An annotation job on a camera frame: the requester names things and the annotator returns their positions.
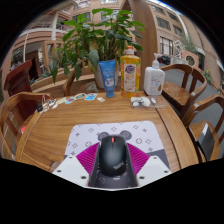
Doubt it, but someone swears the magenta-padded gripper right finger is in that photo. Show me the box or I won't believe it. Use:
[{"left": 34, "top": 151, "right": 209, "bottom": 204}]
[{"left": 126, "top": 142, "right": 173, "bottom": 188}]

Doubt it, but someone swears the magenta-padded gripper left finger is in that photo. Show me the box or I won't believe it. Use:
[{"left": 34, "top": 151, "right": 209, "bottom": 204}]
[{"left": 52, "top": 142, "right": 101, "bottom": 188}]

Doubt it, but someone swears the black computer mouse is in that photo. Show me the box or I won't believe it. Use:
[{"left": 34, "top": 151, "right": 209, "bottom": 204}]
[{"left": 98, "top": 134, "right": 128, "bottom": 178}]

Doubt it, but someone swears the grey white printed mouse pad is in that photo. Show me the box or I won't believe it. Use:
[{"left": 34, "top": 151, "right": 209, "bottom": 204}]
[{"left": 64, "top": 120, "right": 171, "bottom": 188}]

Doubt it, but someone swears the clear bag of white items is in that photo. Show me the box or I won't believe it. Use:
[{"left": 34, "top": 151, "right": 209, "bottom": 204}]
[{"left": 129, "top": 95, "right": 167, "bottom": 109}]

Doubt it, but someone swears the small blue sachet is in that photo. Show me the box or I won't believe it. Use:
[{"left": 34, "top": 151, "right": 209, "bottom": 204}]
[{"left": 84, "top": 93, "right": 98, "bottom": 101}]

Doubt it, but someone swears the light wooden armchair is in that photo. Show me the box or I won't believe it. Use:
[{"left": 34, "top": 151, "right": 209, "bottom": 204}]
[
  {"left": 62, "top": 68, "right": 98, "bottom": 98},
  {"left": 182, "top": 93, "right": 224, "bottom": 164},
  {"left": 0, "top": 91, "right": 53, "bottom": 161},
  {"left": 159, "top": 63, "right": 208, "bottom": 121}
]

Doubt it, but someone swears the black notebook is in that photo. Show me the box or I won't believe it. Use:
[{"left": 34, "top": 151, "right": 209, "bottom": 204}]
[{"left": 199, "top": 122, "right": 218, "bottom": 161}]

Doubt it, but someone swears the white pump bottle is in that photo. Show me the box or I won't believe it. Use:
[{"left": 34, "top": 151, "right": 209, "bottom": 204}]
[{"left": 143, "top": 53, "right": 166, "bottom": 97}]

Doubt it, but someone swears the blue squeeze tube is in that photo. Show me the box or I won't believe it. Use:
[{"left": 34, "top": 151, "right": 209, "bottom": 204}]
[{"left": 98, "top": 59, "right": 117, "bottom": 98}]

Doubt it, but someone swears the orange dish soap bottle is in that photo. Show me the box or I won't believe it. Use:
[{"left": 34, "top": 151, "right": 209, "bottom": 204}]
[{"left": 119, "top": 45, "right": 142, "bottom": 98}]

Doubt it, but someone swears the dark red wooden chair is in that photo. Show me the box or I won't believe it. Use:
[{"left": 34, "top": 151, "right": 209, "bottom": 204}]
[{"left": 3, "top": 59, "right": 35, "bottom": 98}]

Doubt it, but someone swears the potted green leafy plant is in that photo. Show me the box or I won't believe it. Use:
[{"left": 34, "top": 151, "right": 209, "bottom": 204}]
[{"left": 49, "top": 8, "right": 146, "bottom": 90}]

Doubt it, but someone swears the wooden pergola post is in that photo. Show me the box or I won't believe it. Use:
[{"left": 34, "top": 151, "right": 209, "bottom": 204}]
[{"left": 128, "top": 0, "right": 158, "bottom": 72}]

